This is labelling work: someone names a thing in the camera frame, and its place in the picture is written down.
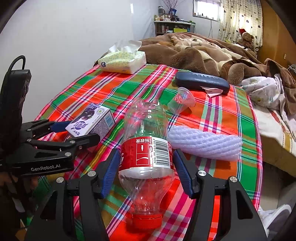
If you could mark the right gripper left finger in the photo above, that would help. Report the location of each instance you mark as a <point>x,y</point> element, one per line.
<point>54,218</point>

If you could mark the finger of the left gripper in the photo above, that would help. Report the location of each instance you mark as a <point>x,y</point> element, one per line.
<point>68,149</point>
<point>40,128</point>

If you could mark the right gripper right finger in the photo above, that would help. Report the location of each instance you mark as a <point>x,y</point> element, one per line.
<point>238,218</point>

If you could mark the purple milk carton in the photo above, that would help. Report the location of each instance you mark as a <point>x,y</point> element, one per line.
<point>95,118</point>

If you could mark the white foam fruit net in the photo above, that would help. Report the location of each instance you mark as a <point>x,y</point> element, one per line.
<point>205,144</point>

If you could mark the cola plastic bottle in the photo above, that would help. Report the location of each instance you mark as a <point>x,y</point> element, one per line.
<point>146,167</point>

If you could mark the white trash bin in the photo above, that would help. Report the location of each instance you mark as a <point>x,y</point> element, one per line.
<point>273,220</point>

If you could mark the plaid red green bedsheet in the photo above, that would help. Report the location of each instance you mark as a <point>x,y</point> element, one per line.
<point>230,114</point>

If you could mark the floral bed mattress sheet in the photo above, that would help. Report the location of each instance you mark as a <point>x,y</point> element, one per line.
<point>278,145</point>

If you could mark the green tissue pack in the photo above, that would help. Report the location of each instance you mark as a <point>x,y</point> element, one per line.
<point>123,57</point>

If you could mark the clear plastic cup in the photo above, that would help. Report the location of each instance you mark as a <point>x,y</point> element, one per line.
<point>181,101</point>

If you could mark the pink paper scrap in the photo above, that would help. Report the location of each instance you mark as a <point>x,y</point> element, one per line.
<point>212,92</point>

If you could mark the white floral pillow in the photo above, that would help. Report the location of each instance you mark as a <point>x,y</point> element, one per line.
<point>265,91</point>

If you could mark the dark blue glasses case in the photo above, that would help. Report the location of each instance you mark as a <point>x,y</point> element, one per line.
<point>196,81</point>

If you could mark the brown fleece blanket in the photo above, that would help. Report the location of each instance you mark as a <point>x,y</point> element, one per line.
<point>199,54</point>

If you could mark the cluttered shelf unit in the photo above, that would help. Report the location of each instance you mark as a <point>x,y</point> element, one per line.
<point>172,24</point>

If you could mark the teddy bear santa hat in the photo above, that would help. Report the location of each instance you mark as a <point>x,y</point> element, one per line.
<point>247,41</point>

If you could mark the wooden wardrobe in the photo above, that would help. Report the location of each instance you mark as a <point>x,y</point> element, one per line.
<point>277,43</point>

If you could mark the dried branch vase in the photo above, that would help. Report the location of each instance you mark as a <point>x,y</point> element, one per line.
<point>172,4</point>

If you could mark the patterned curtain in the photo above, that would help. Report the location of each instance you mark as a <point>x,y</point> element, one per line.
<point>241,14</point>

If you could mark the window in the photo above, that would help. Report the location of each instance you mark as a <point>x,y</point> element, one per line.
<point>210,9</point>

